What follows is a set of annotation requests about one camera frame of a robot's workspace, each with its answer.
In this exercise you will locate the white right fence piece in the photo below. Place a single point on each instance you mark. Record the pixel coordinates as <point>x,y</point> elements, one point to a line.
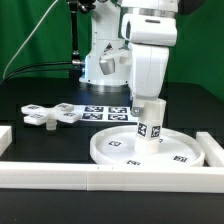
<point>214,153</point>

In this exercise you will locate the white cross-shaped table base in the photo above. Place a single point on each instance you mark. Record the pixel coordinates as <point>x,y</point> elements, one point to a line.
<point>38,115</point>

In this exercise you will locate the black camera stand pole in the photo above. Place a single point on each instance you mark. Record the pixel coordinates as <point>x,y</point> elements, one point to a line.
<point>83,6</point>

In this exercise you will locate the white front fence rail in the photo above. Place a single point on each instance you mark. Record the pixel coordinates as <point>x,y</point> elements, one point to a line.
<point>91,177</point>

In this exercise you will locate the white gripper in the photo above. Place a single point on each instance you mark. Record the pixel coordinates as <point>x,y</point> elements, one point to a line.
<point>146,75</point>

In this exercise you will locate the white fence piece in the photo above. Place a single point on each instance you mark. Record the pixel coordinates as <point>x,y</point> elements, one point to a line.
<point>214,153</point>
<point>5,138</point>

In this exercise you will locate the white round table top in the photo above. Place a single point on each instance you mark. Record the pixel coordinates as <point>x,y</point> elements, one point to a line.
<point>121,146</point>

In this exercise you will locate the white left fence piece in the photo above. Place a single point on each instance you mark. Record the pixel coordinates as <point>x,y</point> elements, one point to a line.
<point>5,138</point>

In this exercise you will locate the white marker sheet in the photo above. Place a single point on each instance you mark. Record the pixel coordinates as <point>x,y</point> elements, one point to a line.
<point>105,113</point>

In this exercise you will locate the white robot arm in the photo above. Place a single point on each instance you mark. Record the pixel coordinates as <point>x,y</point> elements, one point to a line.
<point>116,25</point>

